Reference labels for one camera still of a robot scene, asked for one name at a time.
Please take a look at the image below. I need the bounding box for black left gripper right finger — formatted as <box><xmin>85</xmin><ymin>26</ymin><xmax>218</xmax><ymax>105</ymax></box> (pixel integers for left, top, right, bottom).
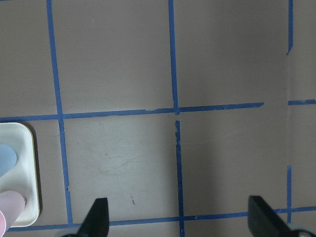
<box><xmin>248</xmin><ymin>196</ymin><xmax>291</xmax><ymax>237</ymax></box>

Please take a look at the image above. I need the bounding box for white plastic tray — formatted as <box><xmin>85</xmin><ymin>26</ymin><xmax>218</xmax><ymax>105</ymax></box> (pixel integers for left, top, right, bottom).
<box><xmin>0</xmin><ymin>122</ymin><xmax>40</xmax><ymax>228</ymax></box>

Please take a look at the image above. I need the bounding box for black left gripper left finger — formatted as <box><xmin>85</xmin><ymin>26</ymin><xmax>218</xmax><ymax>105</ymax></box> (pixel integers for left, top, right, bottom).
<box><xmin>78</xmin><ymin>197</ymin><xmax>109</xmax><ymax>237</ymax></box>

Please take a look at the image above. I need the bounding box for pink plastic cup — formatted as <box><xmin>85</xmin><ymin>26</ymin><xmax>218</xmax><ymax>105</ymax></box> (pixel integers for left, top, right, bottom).
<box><xmin>0</xmin><ymin>191</ymin><xmax>27</xmax><ymax>237</ymax></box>

